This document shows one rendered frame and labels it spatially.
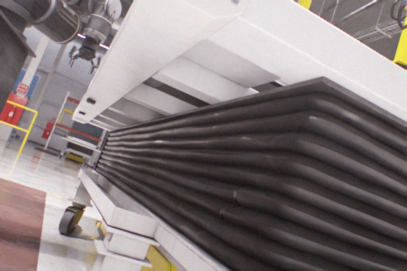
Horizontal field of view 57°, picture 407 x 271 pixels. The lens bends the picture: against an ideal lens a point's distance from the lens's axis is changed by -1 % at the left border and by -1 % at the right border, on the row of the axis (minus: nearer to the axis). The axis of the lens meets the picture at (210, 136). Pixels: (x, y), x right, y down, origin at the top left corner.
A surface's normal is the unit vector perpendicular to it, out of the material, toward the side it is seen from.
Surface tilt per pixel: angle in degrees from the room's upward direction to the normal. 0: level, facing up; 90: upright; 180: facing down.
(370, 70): 90
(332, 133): 139
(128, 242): 90
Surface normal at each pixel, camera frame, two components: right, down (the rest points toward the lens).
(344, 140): -0.08, 0.75
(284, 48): -0.33, 0.93
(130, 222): 0.37, -0.02
